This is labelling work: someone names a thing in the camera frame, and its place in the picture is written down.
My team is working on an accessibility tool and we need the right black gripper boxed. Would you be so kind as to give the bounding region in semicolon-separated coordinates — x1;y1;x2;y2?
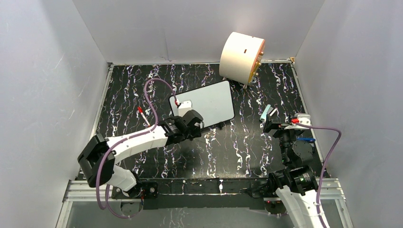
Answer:
262;113;300;165

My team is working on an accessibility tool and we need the red capped whiteboard marker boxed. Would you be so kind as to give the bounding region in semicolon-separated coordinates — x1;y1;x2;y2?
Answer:
137;106;151;127

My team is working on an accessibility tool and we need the white whiteboard black frame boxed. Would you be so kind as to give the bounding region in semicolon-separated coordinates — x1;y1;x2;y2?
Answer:
169;80;235;127

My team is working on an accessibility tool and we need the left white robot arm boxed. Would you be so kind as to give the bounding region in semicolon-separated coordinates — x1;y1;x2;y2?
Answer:
77;110;203;198

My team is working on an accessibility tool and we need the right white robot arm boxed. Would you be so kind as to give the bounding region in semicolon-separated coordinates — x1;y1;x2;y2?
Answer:
263;114;329;228

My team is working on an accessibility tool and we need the light blue whiteboard eraser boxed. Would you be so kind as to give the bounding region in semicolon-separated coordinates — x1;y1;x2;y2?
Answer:
259;105;278;123

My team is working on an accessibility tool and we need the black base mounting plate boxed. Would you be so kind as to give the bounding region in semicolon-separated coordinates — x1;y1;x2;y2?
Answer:
111;178;283;213

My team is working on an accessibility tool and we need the white cylindrical drum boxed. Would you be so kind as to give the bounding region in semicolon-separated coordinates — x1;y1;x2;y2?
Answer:
219;32;265;87

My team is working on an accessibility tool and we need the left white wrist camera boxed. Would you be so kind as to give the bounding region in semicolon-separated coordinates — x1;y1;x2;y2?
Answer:
178;100;192;117

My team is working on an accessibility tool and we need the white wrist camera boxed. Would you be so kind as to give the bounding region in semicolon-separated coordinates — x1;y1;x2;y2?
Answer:
285;113;311;130
178;100;192;117

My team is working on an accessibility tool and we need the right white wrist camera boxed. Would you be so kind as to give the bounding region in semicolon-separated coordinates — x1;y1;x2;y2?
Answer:
285;113;311;130

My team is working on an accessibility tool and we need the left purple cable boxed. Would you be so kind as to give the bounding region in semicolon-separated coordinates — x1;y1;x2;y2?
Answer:
95;78;181;219

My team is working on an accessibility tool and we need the aluminium frame rail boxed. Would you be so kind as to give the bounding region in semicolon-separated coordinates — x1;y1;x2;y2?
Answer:
62;178;345;202

